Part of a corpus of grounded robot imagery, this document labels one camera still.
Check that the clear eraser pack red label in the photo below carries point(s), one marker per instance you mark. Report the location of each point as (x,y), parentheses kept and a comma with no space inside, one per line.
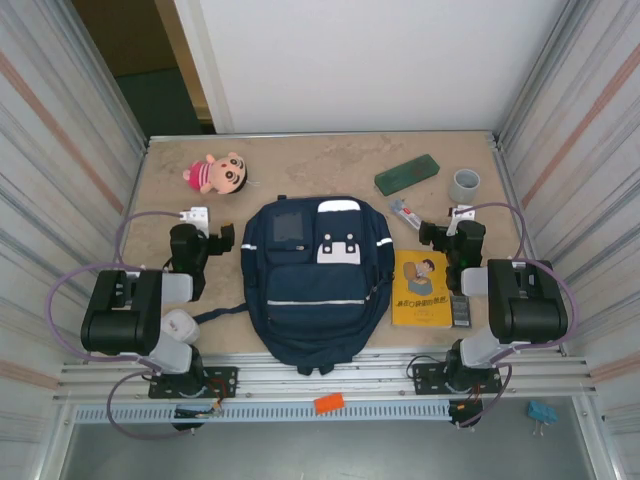
(406,214)

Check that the green pencil case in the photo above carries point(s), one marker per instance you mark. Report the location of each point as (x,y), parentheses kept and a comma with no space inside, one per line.
(407,172)

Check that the yellow book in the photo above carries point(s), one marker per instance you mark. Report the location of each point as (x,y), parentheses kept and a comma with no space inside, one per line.
(420,300)

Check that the small black calculator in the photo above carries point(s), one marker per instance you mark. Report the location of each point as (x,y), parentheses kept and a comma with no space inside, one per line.
(461,312)

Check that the navy blue backpack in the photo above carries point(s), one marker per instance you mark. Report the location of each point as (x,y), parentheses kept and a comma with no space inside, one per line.
(310,280)

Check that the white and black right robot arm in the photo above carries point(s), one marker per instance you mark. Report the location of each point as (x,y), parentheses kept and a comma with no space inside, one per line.
(530,310)

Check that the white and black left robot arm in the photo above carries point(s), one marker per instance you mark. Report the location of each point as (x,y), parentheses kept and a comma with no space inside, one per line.
(115,320)

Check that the grey cup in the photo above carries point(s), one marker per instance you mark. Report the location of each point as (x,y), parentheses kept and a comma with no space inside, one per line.
(464,187)

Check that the plush doll pink striped shirt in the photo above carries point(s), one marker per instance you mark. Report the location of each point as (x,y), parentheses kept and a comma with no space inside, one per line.
(225,172)

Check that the blue binder clip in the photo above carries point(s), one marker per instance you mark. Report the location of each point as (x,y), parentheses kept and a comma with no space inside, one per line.
(541,412)

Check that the orange block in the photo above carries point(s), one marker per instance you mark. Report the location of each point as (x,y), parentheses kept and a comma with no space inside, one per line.
(330,403)

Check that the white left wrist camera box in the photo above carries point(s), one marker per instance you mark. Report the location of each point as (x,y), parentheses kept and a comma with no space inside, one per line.
(197,215)

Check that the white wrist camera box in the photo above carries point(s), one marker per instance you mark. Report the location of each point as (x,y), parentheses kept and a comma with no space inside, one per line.
(197,215)
(462,211)

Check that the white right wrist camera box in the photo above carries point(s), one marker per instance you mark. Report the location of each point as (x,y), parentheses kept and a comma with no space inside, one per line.
(462,211)

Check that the white door frame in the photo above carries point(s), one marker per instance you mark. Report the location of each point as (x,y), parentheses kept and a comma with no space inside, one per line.
(210,100)

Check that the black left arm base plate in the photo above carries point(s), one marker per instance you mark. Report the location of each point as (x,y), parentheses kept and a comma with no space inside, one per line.
(225,380)

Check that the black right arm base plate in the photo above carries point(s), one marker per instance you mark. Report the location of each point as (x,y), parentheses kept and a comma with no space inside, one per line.
(425,377)

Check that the aluminium rail frame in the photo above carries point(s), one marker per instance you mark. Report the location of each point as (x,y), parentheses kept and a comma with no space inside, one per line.
(325,380)

